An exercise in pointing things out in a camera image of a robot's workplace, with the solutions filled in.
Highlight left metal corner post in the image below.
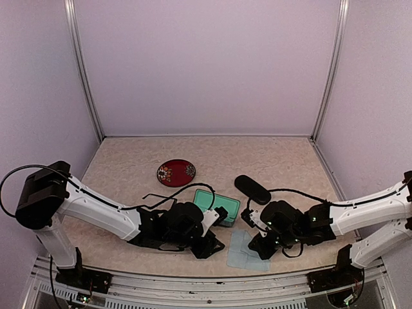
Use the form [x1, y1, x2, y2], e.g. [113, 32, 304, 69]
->
[64, 0, 106, 144]

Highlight red floral plate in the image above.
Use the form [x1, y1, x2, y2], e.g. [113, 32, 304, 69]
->
[156, 159, 196, 187]

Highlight black glasses case beige lining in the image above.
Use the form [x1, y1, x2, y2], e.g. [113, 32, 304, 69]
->
[234, 174, 271, 205]

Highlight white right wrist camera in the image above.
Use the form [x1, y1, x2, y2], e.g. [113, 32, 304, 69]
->
[241, 209, 269, 238]

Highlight metal corner post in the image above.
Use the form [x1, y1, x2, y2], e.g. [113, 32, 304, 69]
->
[64, 0, 106, 144]
[310, 0, 350, 144]

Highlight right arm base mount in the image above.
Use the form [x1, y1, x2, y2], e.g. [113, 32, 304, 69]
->
[307, 245, 364, 293]

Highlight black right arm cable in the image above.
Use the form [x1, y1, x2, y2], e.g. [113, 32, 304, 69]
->
[246, 178, 412, 210]

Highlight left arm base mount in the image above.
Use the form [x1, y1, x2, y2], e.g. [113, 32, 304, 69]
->
[55, 247, 113, 294]

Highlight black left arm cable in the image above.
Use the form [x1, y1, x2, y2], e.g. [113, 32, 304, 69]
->
[0, 164, 216, 220]

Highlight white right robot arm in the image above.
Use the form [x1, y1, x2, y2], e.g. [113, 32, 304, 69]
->
[234, 171, 411, 286]

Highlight black frame sunglasses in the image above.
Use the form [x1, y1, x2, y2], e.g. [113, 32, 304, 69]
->
[142, 193, 177, 210]

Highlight right metal corner post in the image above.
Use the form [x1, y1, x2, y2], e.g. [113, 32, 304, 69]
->
[310, 0, 350, 144]

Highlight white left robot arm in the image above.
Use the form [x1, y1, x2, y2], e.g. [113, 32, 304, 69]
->
[15, 161, 228, 286]

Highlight blue-grey hard glasses case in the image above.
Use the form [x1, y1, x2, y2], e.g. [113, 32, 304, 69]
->
[193, 189, 241, 227]

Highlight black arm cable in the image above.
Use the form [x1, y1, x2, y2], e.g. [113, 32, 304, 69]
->
[246, 178, 412, 210]
[0, 164, 216, 220]

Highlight blue cloth pouch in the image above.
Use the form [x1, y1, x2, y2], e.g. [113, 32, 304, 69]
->
[227, 230, 270, 272]

